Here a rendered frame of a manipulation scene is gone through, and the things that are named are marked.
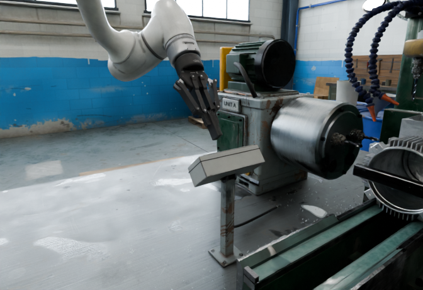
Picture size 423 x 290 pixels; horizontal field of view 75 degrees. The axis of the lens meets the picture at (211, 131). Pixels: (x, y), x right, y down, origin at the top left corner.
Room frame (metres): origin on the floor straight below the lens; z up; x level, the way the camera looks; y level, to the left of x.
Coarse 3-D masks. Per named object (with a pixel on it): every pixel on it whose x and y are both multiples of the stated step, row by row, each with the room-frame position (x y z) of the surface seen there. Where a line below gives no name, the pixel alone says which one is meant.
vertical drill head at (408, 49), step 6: (420, 36) 0.68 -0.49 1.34; (408, 42) 0.69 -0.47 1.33; (414, 42) 0.67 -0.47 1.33; (420, 42) 0.65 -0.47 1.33; (408, 48) 0.68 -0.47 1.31; (414, 48) 0.66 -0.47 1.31; (420, 48) 0.65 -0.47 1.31; (408, 54) 0.69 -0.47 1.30; (414, 54) 0.67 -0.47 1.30; (420, 54) 0.65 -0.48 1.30; (414, 60) 0.68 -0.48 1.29; (420, 60) 0.67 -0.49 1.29; (414, 66) 0.68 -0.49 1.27; (420, 66) 0.67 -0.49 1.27; (414, 72) 0.67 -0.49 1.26; (420, 72) 0.67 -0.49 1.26; (414, 78) 0.68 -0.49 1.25; (414, 84) 0.68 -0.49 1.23; (414, 90) 0.68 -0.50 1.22; (414, 96) 0.68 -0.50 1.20
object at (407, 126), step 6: (420, 114) 0.74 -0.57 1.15; (402, 120) 0.68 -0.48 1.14; (408, 120) 0.67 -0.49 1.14; (414, 120) 0.66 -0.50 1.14; (420, 120) 0.73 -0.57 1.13; (402, 126) 0.68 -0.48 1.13; (408, 126) 0.67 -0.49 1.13; (414, 126) 0.66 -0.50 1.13; (420, 126) 0.65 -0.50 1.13; (402, 132) 0.68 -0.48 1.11; (408, 132) 0.67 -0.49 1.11; (414, 132) 0.65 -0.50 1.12; (420, 132) 0.64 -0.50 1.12
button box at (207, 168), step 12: (204, 156) 0.57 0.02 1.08; (216, 156) 0.58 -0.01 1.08; (228, 156) 0.59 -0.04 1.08; (240, 156) 0.61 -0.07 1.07; (252, 156) 0.62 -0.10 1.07; (192, 168) 0.59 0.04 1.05; (204, 168) 0.55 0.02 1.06; (216, 168) 0.56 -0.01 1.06; (228, 168) 0.57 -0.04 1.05; (240, 168) 0.59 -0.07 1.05; (252, 168) 0.64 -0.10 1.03; (192, 180) 0.59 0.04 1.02; (204, 180) 0.55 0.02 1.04; (216, 180) 0.60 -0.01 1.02
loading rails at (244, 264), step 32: (320, 224) 0.55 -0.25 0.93; (352, 224) 0.57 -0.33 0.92; (384, 224) 0.64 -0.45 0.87; (416, 224) 0.57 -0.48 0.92; (256, 256) 0.44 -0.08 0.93; (288, 256) 0.46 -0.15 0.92; (320, 256) 0.49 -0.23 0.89; (352, 256) 0.55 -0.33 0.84; (384, 256) 0.46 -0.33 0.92; (416, 256) 0.51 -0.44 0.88; (256, 288) 0.39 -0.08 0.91; (288, 288) 0.44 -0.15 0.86; (320, 288) 0.38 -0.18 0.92; (352, 288) 0.36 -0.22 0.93; (384, 288) 0.42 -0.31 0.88; (416, 288) 0.48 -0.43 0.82
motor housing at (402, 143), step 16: (400, 144) 0.62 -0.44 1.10; (416, 144) 0.58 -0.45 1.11; (368, 160) 0.68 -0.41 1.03; (384, 160) 0.70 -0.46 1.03; (400, 160) 0.75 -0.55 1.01; (384, 192) 0.65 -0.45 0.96; (400, 192) 0.67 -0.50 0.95; (384, 208) 0.62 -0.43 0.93; (400, 208) 0.60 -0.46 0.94; (416, 208) 0.59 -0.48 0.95
